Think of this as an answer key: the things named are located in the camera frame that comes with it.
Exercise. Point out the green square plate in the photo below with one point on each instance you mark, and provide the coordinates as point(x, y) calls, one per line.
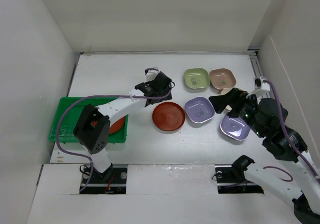
point(196, 78)

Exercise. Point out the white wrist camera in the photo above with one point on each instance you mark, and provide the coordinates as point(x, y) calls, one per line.
point(151, 73)
point(261, 87)

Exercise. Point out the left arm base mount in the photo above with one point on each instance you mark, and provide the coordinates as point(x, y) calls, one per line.
point(115, 185)

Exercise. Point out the purple square plate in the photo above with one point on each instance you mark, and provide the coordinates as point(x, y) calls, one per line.
point(199, 110)
point(235, 128)

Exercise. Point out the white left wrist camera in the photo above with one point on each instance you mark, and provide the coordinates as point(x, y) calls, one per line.
point(151, 73)

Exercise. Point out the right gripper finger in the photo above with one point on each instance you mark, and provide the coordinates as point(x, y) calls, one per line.
point(228, 108)
point(220, 102)

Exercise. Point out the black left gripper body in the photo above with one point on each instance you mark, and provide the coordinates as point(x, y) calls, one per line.
point(164, 93)

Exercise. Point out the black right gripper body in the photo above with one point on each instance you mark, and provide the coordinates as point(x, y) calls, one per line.
point(244, 108)

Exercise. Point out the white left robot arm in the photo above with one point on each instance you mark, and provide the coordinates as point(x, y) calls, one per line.
point(92, 129)

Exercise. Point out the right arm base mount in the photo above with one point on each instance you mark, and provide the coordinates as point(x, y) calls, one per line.
point(228, 181)

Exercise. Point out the cream square plate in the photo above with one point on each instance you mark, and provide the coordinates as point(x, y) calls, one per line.
point(225, 91)

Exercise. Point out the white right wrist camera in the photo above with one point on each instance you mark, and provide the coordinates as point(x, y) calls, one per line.
point(261, 87)

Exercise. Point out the pink square plate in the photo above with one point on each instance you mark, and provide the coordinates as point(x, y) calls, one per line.
point(222, 79)

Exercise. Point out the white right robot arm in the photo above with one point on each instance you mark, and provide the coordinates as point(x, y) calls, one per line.
point(266, 118)

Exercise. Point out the red round plate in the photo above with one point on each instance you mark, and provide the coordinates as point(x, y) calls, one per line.
point(117, 125)
point(168, 116)

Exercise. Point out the aluminium rail right side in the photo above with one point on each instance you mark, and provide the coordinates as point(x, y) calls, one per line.
point(256, 66)

